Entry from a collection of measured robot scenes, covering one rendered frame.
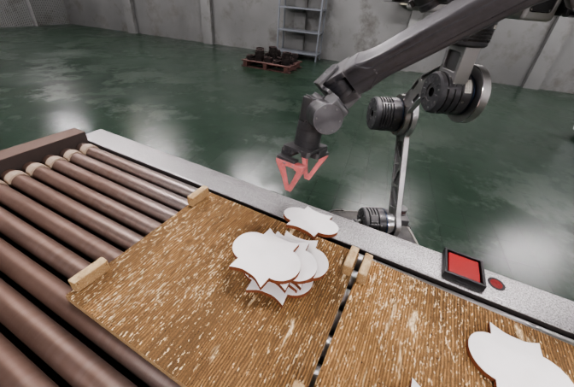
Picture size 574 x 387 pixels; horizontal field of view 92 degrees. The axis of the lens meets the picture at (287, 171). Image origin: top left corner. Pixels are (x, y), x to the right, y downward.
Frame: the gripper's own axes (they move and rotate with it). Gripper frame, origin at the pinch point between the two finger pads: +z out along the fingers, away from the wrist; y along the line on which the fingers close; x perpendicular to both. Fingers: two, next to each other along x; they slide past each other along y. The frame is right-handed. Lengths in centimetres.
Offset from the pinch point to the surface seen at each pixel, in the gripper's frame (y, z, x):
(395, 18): 713, -158, 151
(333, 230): -0.5, 7.9, -11.3
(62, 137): -15, 10, 76
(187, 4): 594, -115, 715
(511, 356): -10.4, 9.1, -44.8
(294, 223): -4.8, 8.0, -3.2
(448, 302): -5.1, 9.0, -35.9
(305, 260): -15.2, 7.2, -11.2
